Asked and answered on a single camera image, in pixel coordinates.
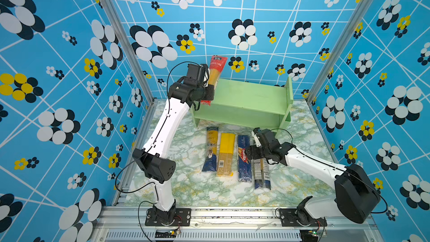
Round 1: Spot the blue yellow spaghetti package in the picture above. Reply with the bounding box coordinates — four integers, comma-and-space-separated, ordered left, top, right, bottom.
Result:
202, 127, 218, 172

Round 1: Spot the dark blue spaghetti package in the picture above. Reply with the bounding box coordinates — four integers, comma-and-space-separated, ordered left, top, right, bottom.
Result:
237, 135, 252, 183

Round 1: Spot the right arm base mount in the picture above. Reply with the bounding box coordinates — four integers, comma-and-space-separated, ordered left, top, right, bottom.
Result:
275, 196, 327, 227

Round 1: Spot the aluminium corner post left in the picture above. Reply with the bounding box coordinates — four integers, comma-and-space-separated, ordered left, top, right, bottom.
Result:
87, 0, 156, 103

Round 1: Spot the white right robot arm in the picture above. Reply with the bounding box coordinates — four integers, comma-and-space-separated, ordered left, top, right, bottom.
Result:
246, 128, 383, 226

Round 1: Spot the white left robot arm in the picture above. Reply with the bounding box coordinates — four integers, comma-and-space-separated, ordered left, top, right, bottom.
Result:
133, 62, 213, 212

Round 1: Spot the red spaghetti package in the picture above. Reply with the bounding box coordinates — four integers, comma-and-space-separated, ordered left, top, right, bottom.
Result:
201, 56, 227, 105

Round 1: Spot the left controller board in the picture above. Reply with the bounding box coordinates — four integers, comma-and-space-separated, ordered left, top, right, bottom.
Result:
155, 229, 181, 239

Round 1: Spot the right controller board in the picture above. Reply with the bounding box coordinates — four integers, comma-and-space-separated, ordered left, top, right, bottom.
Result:
300, 230, 319, 242

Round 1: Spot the green wooden shelf unit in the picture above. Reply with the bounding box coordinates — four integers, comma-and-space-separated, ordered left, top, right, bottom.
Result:
190, 78, 293, 136

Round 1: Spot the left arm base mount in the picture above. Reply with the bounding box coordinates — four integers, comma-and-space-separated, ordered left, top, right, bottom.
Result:
144, 202, 191, 227

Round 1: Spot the aluminium corner post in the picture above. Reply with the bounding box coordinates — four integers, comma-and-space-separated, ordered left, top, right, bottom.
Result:
87, 0, 156, 103
306, 0, 374, 106

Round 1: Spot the aluminium corner post right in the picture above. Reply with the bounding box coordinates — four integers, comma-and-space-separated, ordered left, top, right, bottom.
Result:
306, 0, 374, 106

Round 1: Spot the clear blue spaghetti package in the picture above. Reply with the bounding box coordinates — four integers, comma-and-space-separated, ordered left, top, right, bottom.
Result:
253, 159, 271, 190

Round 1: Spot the controller board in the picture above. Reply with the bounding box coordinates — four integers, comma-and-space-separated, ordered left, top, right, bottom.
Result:
300, 230, 319, 242
155, 229, 181, 239

